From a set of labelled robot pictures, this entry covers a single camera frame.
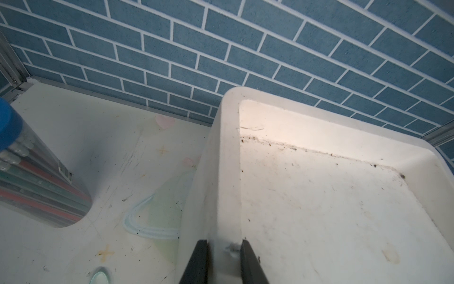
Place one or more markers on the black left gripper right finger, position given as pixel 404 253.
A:
pixel 251 270

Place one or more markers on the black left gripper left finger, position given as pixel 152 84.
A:
pixel 196 271

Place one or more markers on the white plastic drawer cabinet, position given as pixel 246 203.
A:
pixel 321 198

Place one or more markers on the blue-lid clear straw canister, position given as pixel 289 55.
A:
pixel 34 182

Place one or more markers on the metal corner frame post right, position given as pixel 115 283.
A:
pixel 441 135

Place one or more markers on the metal corner frame post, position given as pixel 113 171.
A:
pixel 441 135
pixel 13 70

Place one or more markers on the metal corner frame post left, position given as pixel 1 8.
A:
pixel 13 70

